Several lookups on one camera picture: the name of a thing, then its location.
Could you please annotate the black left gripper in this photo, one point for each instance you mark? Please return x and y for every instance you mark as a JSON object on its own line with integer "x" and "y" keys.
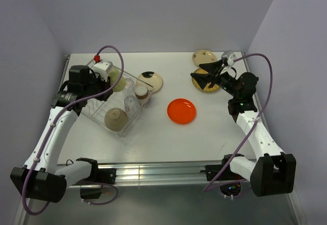
{"x": 96, "y": 77}

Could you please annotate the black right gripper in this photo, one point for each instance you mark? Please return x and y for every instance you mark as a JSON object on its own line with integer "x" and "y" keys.
{"x": 214, "y": 75}

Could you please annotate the yellow ceramic mug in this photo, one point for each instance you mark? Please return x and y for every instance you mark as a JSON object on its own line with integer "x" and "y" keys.
{"x": 115, "y": 78}

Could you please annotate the beige floral ceramic bowl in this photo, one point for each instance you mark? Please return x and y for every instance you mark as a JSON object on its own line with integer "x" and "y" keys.
{"x": 115, "y": 119}

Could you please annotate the steel cup brown band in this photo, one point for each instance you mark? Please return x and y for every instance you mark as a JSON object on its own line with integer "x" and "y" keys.
{"x": 141, "y": 92}

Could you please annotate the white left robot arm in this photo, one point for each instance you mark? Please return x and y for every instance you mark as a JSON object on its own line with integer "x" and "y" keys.
{"x": 39, "y": 177}

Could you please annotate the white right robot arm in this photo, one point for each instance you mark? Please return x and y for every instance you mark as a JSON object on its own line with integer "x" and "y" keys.
{"x": 273, "y": 172}

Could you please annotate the woven bamboo tray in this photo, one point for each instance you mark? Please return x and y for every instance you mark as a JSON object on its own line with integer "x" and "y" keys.
{"x": 212, "y": 88}

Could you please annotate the beige patterned plate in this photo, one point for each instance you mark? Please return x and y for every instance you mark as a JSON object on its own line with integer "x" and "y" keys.
{"x": 203, "y": 56}

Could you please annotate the orange plastic plate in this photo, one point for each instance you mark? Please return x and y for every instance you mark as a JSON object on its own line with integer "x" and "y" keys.
{"x": 181, "y": 111}

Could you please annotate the beige plate green spot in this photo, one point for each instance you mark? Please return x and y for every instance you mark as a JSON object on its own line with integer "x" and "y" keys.
{"x": 153, "y": 79}

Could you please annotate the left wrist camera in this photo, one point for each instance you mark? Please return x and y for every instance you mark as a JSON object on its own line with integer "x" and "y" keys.
{"x": 102, "y": 67}

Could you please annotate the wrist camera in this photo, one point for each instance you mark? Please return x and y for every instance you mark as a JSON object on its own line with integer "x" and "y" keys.
{"x": 102, "y": 67}
{"x": 228, "y": 58}

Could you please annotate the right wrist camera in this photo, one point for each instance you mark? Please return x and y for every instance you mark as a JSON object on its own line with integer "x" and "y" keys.
{"x": 228, "y": 58}

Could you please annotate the wire dish rack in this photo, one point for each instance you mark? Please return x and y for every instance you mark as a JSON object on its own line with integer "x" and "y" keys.
{"x": 95, "y": 110}

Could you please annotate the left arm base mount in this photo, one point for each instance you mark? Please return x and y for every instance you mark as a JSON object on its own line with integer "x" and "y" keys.
{"x": 92, "y": 189}

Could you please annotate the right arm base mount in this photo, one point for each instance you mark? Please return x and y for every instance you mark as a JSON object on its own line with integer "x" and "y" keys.
{"x": 226, "y": 178}

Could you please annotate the aluminium rail frame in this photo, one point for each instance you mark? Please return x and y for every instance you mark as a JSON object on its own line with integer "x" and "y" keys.
{"x": 157, "y": 151}

